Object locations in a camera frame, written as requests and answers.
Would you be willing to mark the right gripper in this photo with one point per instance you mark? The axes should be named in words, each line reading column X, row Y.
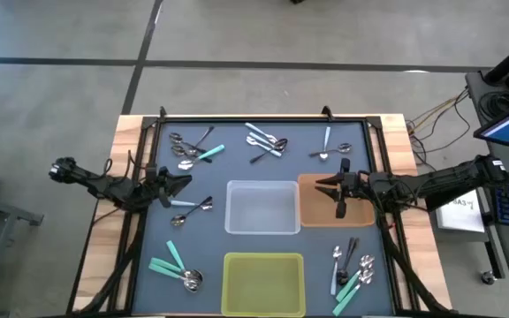
column 354, row 185

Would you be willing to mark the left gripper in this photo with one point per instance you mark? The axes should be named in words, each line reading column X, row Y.
column 157, row 183

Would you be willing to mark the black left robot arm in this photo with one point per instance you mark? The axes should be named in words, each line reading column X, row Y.
column 104, row 185

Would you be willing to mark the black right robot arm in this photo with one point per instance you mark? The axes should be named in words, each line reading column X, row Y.
column 458, row 176

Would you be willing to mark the orange plastic bin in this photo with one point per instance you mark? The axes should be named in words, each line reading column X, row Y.
column 316, row 212

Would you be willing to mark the blue-grey table mat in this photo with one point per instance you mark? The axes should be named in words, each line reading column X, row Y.
column 210, row 229

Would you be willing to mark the clear plastic bin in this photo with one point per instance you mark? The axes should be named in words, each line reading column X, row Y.
column 263, row 207

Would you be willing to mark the yellow plastic bin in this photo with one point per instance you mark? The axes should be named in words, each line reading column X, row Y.
column 263, row 285

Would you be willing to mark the white paper sheet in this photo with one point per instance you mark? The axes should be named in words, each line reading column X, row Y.
column 460, row 216

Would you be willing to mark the cart caster wheel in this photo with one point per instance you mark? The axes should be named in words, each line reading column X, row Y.
column 488, row 277

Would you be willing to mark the black frame clamp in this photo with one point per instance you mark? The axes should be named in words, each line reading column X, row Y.
column 162, row 112
column 327, row 112

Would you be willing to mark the black metal table frame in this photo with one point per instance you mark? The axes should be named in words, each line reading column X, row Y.
column 263, row 118

